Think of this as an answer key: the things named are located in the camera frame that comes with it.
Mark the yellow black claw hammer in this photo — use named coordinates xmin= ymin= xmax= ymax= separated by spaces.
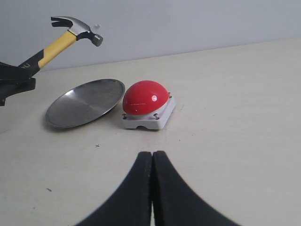
xmin=19 ymin=16 xmax=103 ymax=76

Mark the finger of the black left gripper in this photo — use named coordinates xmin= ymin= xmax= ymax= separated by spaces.
xmin=0 ymin=78 xmax=36 ymax=106
xmin=0 ymin=62 xmax=31 ymax=82

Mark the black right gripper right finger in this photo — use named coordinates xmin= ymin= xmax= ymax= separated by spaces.
xmin=152 ymin=151 xmax=238 ymax=226

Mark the red dome push button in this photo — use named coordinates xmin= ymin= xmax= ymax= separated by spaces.
xmin=122 ymin=80 xmax=176 ymax=130

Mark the round steel plate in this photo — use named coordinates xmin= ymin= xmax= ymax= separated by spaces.
xmin=45 ymin=79 xmax=125 ymax=129

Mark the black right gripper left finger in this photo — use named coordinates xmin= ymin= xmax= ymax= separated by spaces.
xmin=78 ymin=152 xmax=152 ymax=226

